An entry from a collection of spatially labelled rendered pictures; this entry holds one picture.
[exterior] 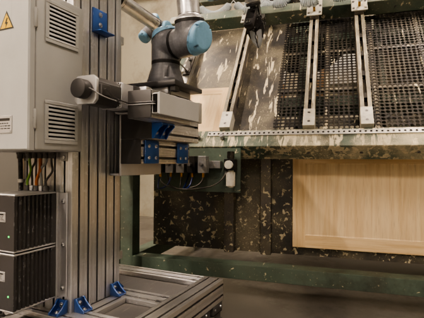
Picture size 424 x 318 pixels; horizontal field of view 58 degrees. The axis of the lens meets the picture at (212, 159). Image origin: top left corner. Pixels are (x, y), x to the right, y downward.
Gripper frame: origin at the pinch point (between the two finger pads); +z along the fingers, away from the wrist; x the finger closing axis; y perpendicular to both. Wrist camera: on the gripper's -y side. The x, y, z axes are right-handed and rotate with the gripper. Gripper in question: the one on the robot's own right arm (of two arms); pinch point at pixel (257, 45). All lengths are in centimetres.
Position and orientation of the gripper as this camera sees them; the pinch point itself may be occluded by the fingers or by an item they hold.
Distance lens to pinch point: 201.1
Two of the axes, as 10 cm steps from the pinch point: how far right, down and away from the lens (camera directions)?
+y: 3.9, -4.5, 8.0
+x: -9.0, 0.0, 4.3
